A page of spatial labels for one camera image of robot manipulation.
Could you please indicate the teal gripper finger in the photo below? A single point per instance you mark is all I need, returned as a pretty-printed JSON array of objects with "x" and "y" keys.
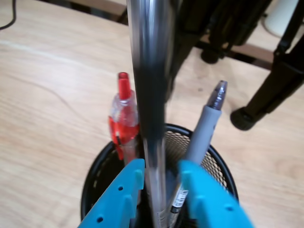
[
  {"x": 116, "y": 202},
  {"x": 209, "y": 202}
]

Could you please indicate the grey grip retractable pen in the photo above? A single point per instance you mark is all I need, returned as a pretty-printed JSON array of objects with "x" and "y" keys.
[{"x": 204, "y": 133}]

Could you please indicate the red clear retractable pen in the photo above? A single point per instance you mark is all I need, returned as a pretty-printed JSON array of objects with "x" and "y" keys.
[{"x": 123, "y": 111}]

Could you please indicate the clear pen with black cap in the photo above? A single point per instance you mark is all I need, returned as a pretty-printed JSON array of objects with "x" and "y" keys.
[{"x": 152, "y": 95}]

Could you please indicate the black mesh pen holder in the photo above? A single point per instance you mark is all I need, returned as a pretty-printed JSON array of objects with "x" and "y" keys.
[{"x": 221, "y": 166}]

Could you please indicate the white cylindrical object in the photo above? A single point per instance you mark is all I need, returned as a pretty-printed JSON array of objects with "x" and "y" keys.
[{"x": 280, "y": 16}]

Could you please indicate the black camera tripod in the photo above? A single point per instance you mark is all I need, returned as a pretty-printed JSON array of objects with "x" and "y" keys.
[{"x": 285, "y": 78}]

